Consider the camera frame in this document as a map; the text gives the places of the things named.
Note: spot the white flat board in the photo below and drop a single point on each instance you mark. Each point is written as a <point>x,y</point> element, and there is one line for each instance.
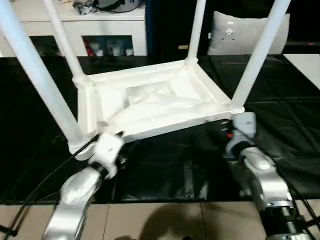
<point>311,62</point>

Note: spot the black metal frame bar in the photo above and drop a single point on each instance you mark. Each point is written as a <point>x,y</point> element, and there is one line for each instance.
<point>7,231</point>

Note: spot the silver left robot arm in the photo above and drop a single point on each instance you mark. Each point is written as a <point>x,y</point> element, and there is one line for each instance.
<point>75,195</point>

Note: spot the black work mat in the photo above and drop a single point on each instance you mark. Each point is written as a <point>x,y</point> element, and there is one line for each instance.
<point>165,170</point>

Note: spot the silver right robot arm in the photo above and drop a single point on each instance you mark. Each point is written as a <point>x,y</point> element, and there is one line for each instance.
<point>265,180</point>

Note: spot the white glass-door cabinet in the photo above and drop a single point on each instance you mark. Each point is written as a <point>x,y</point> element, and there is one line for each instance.
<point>115,27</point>

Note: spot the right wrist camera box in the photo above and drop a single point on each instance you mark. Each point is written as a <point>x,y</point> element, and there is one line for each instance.
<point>245,125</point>

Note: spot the small tan label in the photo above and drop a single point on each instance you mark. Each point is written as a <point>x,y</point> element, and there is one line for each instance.
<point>183,47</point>

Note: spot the grey cushion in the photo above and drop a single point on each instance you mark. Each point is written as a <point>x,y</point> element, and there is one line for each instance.
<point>230,35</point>

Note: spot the white plastic table top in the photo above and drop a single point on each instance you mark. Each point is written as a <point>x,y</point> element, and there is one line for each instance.
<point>150,95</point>

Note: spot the black sofa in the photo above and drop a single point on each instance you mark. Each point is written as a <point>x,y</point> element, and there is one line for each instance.
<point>165,25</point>

